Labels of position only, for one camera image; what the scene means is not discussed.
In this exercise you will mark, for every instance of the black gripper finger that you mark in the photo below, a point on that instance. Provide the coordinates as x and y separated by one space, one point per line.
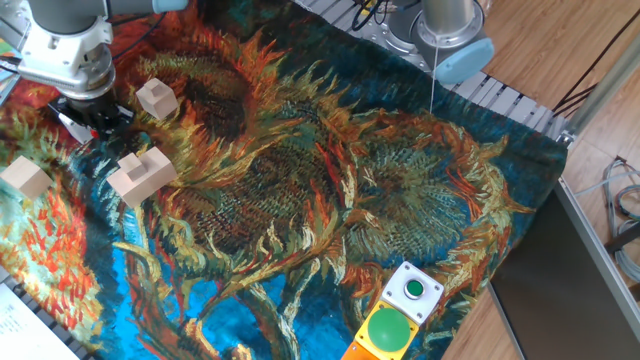
122 122
100 131

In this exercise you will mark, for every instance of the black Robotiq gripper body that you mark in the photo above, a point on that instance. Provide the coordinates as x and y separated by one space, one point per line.
97 107

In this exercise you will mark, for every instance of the white box red button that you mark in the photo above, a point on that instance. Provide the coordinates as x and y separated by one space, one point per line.
75 129

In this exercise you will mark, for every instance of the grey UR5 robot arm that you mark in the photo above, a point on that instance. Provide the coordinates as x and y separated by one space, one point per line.
65 20

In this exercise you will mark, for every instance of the orange box red button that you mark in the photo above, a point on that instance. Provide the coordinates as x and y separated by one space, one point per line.
357 352

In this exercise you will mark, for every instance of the white box small green button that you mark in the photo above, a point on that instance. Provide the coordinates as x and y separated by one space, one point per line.
400 302

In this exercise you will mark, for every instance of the yellow box large green button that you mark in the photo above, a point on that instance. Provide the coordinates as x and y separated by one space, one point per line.
387 330

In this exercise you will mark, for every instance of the notched wooden block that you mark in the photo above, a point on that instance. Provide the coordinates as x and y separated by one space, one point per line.
145 182

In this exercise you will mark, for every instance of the plain wooden cube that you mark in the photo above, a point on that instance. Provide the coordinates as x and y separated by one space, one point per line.
25 177

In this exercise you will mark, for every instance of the colourful book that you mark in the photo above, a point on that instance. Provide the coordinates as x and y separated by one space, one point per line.
5 84

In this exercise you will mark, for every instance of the aluminium mounting plate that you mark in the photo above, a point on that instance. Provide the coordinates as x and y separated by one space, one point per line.
7 25

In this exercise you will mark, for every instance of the sunflower painting tablecloth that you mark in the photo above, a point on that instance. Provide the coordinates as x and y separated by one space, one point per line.
300 200

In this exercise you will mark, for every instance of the white paper sheet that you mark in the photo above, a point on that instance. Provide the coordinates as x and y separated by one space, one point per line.
25 330

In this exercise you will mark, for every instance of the yellow plastic clip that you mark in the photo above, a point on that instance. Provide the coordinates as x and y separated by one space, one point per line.
369 5

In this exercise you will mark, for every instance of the white zip tie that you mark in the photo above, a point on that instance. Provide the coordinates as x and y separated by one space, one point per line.
434 75

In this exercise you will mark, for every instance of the dark flat panel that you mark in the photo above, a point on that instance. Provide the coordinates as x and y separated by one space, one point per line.
555 290

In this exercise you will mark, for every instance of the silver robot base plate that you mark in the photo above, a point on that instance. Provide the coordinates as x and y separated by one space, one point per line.
395 42

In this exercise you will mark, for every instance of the aluminium corner post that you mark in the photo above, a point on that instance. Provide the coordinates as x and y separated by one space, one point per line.
600 90

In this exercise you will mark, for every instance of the aluminium frame rail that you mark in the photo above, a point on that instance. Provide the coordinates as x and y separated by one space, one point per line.
595 250

